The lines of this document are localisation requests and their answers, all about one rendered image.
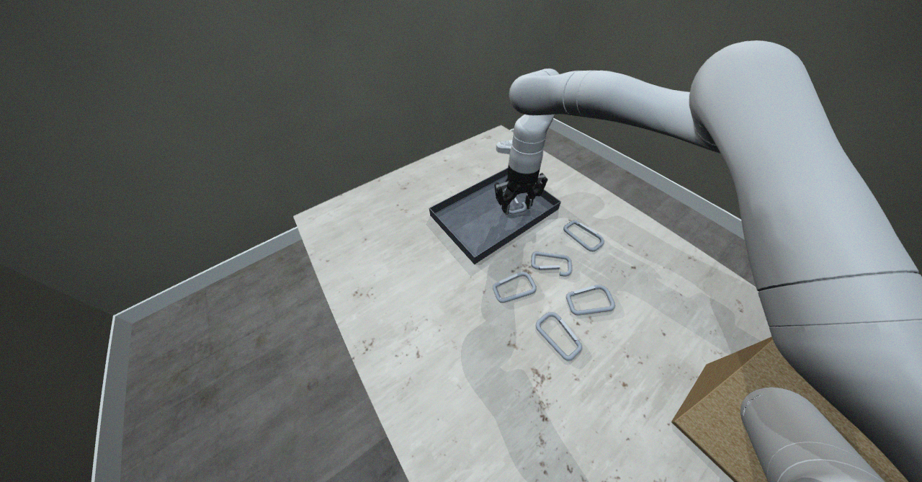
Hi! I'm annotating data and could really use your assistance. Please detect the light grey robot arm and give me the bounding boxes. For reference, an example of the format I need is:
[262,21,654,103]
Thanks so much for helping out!
[496,40,922,482]

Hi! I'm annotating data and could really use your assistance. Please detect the grey carabiner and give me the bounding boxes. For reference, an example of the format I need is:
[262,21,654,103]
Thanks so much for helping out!
[536,312,582,360]
[493,272,536,303]
[566,285,615,315]
[563,220,604,251]
[509,198,527,214]
[532,251,572,276]

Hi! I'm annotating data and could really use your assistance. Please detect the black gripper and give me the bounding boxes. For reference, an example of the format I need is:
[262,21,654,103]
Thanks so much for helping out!
[494,166,548,215]

